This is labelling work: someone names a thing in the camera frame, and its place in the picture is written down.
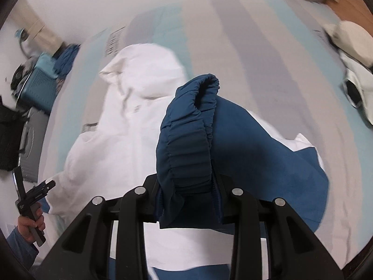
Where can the blue crumpled cloth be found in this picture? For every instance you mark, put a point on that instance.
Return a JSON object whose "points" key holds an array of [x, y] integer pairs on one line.
{"points": [[65, 61]]}

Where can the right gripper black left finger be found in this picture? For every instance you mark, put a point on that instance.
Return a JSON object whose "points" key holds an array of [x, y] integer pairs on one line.
{"points": [[137, 207]]}

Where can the blue and white hooded jacket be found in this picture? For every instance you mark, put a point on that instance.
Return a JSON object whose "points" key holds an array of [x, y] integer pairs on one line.
{"points": [[154, 120]]}

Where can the black bag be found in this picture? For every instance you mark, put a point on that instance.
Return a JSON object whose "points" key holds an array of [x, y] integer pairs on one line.
{"points": [[11, 129]]}

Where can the grey hard-shell suitcase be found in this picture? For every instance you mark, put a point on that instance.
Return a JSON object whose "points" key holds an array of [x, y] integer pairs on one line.
{"points": [[32, 140]]}

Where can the blue denim left forearm sleeve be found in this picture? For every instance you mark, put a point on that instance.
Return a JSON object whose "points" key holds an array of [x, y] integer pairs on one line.
{"points": [[25, 252]]}

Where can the teal hard-shell suitcase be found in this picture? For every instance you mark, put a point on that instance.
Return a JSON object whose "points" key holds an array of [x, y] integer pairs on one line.
{"points": [[35, 83]]}

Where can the person's left hand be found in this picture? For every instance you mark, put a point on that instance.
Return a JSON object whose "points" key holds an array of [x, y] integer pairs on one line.
{"points": [[25, 224]]}

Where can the striped pastel bed sheet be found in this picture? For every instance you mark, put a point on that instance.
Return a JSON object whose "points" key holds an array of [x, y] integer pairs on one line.
{"points": [[271, 57]]}

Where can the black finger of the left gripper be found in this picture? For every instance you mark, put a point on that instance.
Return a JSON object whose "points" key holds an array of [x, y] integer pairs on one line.
{"points": [[44, 187], [18, 182]]}

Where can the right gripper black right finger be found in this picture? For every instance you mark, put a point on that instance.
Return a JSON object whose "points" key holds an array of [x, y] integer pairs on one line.
{"points": [[239, 208]]}

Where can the white and black garment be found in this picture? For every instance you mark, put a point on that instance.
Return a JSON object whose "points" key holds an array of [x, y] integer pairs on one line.
{"points": [[354, 45]]}

